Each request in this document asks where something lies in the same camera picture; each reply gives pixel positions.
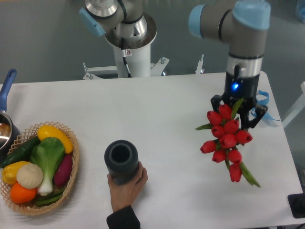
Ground black blue-lit gripper body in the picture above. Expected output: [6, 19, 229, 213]
[222, 73, 260, 108]

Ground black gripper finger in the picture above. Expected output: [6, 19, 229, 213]
[242, 104, 268, 130]
[211, 94, 225, 113]

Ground red tulip bouquet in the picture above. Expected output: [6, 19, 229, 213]
[196, 99, 260, 187]

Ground dark grey ribbed vase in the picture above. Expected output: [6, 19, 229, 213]
[104, 140, 139, 186]

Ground black sleeved forearm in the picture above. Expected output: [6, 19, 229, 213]
[106, 205, 141, 229]

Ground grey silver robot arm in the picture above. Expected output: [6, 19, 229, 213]
[79, 0, 271, 129]

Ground bare human hand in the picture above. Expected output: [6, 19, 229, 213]
[107, 162, 148, 212]

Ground light blue ribbon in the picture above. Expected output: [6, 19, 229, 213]
[255, 90, 280, 122]

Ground white table mounting brackets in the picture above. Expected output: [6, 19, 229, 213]
[82, 54, 205, 80]

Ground black device at edge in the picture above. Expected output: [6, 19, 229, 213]
[287, 193, 305, 219]

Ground purple sweet potato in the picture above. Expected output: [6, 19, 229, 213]
[53, 154, 72, 186]

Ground green bok choy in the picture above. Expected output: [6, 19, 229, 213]
[30, 137, 65, 196]

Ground woven wicker basket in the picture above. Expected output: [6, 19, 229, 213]
[0, 121, 80, 215]

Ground dark green cucumber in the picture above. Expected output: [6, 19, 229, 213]
[0, 136, 40, 168]

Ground cream white steamed bun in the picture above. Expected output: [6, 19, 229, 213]
[16, 163, 43, 189]

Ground green pea pods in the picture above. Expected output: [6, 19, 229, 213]
[33, 189, 64, 207]

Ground orange fruit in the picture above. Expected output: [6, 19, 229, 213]
[10, 183, 37, 204]

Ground yellow bell pepper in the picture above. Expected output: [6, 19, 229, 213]
[1, 161, 30, 185]

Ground white metal frame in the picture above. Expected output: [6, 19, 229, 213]
[282, 82, 305, 128]

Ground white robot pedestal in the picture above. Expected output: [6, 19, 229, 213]
[105, 12, 157, 78]

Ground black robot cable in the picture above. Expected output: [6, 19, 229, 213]
[120, 37, 132, 78]

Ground blue handled saucepan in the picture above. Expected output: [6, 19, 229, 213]
[0, 69, 20, 163]

